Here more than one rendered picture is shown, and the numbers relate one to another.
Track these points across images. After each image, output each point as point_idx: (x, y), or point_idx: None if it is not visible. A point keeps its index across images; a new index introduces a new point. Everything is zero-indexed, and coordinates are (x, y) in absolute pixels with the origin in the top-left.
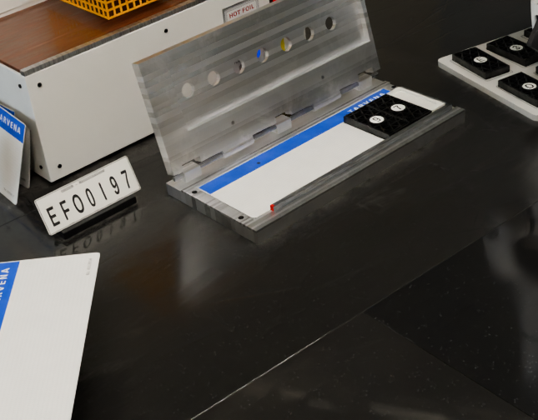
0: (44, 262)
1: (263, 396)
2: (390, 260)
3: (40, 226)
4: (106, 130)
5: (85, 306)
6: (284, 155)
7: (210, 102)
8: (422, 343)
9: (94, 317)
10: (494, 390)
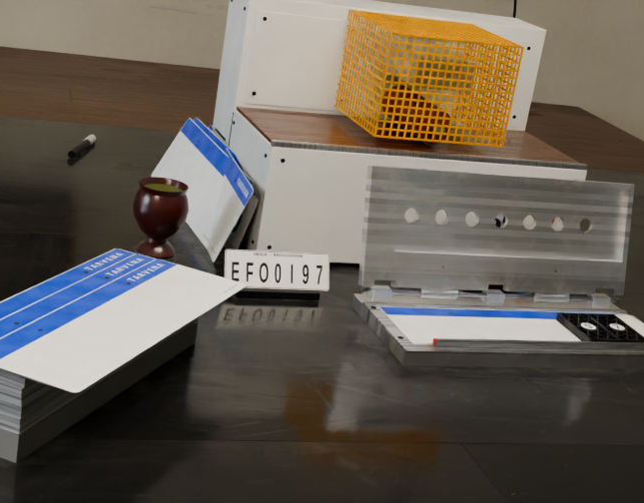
0: (196, 272)
1: (320, 453)
2: (519, 423)
3: None
4: (327, 237)
5: (206, 306)
6: (478, 317)
7: (428, 239)
8: (498, 484)
9: (218, 350)
10: None
